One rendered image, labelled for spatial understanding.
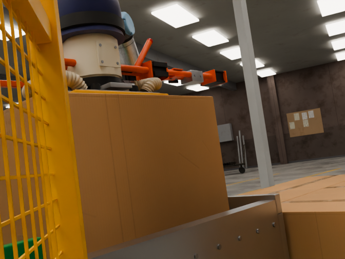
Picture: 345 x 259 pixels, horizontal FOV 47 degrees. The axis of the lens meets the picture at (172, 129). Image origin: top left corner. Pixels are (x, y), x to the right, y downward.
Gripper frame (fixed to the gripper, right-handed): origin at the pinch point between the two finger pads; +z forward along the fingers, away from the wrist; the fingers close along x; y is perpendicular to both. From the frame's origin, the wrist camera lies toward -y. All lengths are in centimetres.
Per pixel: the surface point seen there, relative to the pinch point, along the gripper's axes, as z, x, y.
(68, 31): 4.5, 8.3, 37.7
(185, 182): 19.7, -38.9, 13.6
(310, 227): 39, -58, -19
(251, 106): -167, 28, -316
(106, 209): 19, -42, 42
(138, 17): -520, 303, -475
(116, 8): 10.2, 15.7, 23.4
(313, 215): 41, -54, -19
